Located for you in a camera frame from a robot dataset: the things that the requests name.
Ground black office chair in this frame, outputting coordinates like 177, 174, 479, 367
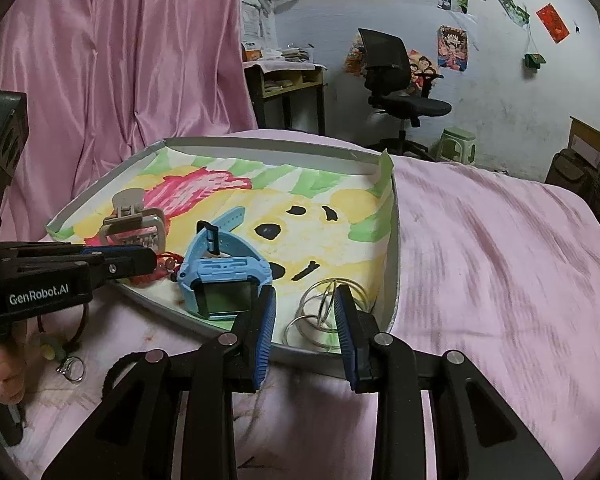
358, 28, 452, 162

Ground blue smart watch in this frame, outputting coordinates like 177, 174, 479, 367
176, 206, 273, 321

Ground dark bag on floor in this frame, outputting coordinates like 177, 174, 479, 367
545, 148, 597, 202

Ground grey hair claw clip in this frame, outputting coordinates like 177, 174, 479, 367
97, 188, 166, 254

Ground wooden desk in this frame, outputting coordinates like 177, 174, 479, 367
242, 60, 326, 136

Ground green plastic stool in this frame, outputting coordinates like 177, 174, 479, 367
436, 127, 477, 165

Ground anime poster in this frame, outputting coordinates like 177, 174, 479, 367
438, 25, 468, 72

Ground pink bed sheet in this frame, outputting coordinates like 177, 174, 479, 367
4, 129, 600, 480

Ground cardboard box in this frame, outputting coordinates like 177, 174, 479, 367
568, 116, 600, 169

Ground brown hair tie with flower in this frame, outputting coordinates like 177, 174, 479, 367
35, 301, 92, 363

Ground green hanging pouch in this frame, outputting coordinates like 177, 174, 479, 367
524, 52, 546, 70

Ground silver bangle rings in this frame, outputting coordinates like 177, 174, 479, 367
280, 276, 376, 354

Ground pink satin curtain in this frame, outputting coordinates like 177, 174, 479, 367
0, 0, 257, 240

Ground grey tray with drawing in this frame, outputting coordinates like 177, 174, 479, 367
46, 138, 399, 352

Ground red paper square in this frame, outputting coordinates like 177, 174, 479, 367
536, 3, 570, 44

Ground person's left hand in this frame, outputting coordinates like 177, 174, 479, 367
0, 321, 27, 405

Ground black hair elastic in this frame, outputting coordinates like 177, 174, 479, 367
102, 352, 145, 399

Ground small silver ring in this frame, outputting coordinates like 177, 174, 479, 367
55, 354, 88, 385

